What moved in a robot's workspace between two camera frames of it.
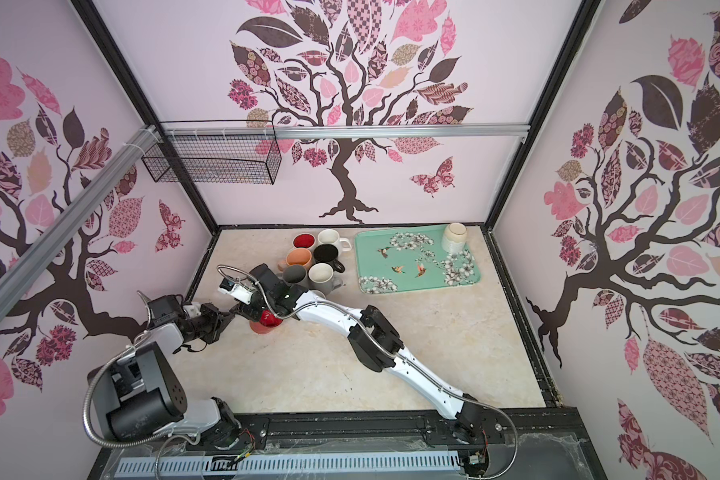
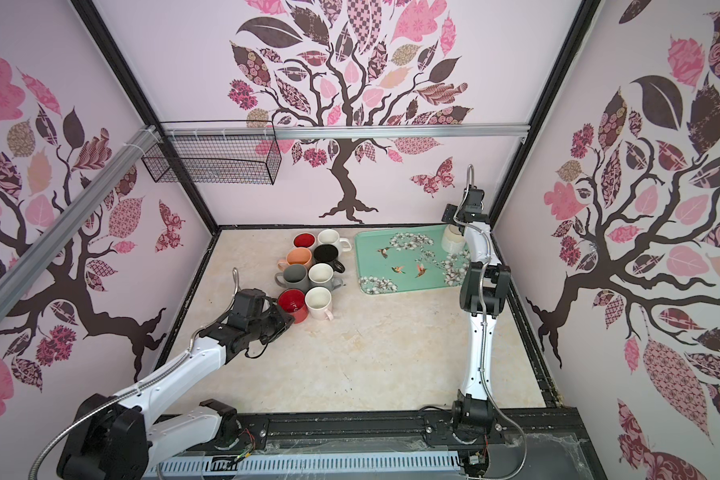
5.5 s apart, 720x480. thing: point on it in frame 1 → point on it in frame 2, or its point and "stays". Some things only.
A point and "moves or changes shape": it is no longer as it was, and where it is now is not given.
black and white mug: [328, 253] stays
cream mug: [454, 237] stays
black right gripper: [246, 313] → [451, 212]
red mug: [266, 324] moves or changes shape
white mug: [332, 236] stays
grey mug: [320, 276] stays
